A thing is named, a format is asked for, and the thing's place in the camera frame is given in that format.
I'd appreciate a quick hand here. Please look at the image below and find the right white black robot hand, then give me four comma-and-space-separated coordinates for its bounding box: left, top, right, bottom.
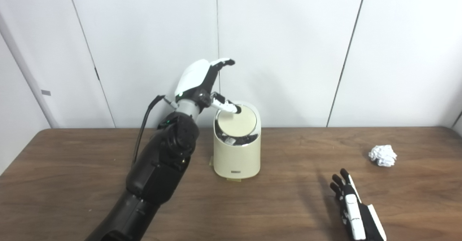
330, 168, 387, 241

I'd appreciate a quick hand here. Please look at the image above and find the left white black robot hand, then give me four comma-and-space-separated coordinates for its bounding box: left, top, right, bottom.
174, 58, 241, 116

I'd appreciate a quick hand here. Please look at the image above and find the round cream bin lid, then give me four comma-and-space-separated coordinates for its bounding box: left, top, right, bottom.
216, 105, 257, 137

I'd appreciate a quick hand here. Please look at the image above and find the white paper ball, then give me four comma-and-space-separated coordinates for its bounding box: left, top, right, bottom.
368, 145, 397, 167

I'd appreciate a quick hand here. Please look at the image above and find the cream-colored desktop trash bin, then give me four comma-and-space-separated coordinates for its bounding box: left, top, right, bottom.
213, 101, 261, 179

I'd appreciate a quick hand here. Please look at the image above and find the black bin liner bag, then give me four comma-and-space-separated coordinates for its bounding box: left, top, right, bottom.
217, 133, 260, 147

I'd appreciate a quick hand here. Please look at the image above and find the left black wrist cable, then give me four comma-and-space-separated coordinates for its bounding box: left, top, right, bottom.
132, 95, 177, 165

